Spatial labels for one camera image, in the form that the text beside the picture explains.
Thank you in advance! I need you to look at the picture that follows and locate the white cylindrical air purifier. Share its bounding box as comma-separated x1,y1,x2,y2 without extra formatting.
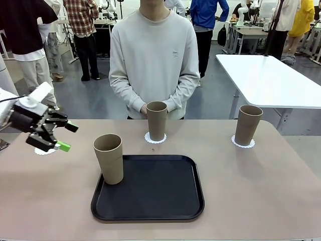
0,54,20,97

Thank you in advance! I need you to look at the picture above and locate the black tripod pole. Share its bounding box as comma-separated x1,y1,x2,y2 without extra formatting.
263,0,286,57

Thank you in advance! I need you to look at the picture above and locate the black plastic tray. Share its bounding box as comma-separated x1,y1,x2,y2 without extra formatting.
90,154,205,221

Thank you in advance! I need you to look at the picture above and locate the person's left forearm grey sleeve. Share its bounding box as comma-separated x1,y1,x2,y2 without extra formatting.
170,72,201,111

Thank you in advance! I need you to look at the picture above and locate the bystander plaid shirt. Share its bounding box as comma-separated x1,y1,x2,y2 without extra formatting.
62,0,100,81

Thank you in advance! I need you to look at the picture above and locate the bystander grey patterned skirt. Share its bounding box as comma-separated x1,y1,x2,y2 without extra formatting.
37,0,65,80

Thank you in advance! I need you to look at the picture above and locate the grey background desk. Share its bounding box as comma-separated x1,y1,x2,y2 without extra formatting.
226,21,270,55

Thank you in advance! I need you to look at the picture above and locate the person's right forearm grey sleeve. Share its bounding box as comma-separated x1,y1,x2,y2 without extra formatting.
108,72,146,114

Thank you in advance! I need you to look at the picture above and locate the tan paper cup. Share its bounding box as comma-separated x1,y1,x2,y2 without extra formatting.
93,134,124,185
146,101,168,141
235,104,264,147

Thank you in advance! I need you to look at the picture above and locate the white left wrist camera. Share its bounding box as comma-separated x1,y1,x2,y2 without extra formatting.
16,81,55,110

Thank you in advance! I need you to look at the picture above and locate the thin black cable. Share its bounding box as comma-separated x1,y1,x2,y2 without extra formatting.
0,94,31,103

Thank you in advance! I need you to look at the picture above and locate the bystander yellow coat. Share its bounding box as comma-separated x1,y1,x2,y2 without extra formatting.
283,0,315,55

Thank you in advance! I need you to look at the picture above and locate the white scalloped paper coaster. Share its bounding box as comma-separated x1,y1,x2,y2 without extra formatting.
231,134,256,150
144,131,168,145
34,147,60,157

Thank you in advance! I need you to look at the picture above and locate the black hanging bag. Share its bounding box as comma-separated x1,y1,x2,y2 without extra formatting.
217,24,228,47

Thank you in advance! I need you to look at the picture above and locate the bystander blue shirt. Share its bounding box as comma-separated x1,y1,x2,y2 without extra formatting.
190,0,230,79

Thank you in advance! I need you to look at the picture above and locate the grey crumpled cloth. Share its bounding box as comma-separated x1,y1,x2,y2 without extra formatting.
280,52,297,66

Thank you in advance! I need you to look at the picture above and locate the person's left hand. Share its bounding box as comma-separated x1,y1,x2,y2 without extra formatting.
167,94,177,114

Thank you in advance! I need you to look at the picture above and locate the person torso grey sweatshirt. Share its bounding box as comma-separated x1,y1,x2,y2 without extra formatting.
108,0,201,120

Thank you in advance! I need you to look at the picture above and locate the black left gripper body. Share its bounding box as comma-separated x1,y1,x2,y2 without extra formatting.
11,104,50,133

